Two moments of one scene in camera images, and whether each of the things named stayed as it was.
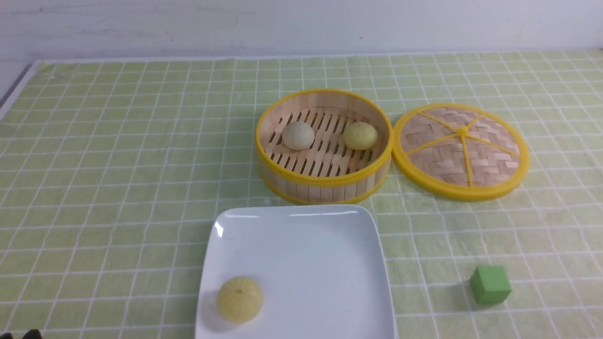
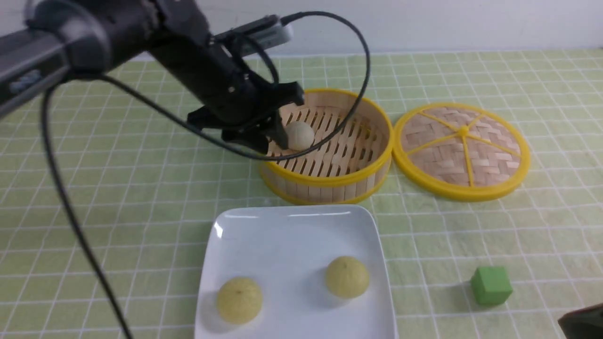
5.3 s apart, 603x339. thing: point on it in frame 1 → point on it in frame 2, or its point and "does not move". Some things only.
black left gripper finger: x=33 y=334 → x=195 y=62
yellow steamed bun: x=360 y=136 → x=347 y=277
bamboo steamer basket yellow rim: x=324 y=146 does not move
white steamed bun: x=297 y=136 does not move
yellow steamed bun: x=240 y=300 does not move
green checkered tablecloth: x=111 y=171 does not move
